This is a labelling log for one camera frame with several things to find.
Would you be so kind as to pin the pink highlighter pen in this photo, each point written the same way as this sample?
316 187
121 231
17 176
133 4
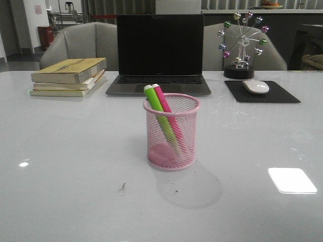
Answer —
166 108

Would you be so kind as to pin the green highlighter pen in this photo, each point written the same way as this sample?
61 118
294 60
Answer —
157 106

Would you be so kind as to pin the pink mesh pen holder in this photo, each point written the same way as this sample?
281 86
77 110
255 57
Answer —
184 108

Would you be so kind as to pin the grey open laptop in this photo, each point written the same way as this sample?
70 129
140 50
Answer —
160 49

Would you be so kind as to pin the middle white book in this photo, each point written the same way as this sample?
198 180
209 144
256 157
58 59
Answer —
86 85

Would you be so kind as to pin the white computer mouse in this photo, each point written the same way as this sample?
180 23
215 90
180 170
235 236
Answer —
256 87

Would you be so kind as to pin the yellow top book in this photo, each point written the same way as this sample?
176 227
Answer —
70 71

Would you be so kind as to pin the grey left armchair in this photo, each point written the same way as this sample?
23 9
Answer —
88 40

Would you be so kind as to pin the grey armchair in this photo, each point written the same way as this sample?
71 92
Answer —
88 40
270 60

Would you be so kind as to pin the grey right armchair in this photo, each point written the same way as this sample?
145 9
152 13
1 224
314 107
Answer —
270 60

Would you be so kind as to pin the black mouse pad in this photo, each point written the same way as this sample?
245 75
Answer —
276 94

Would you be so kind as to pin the ferris wheel desk toy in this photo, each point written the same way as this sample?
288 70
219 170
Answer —
243 39

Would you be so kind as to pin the bottom pale book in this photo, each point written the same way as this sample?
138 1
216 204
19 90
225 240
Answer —
67 93

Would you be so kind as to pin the red bin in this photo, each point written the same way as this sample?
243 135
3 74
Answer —
45 36

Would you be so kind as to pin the fruit bowl on counter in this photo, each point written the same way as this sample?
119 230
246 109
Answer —
270 5

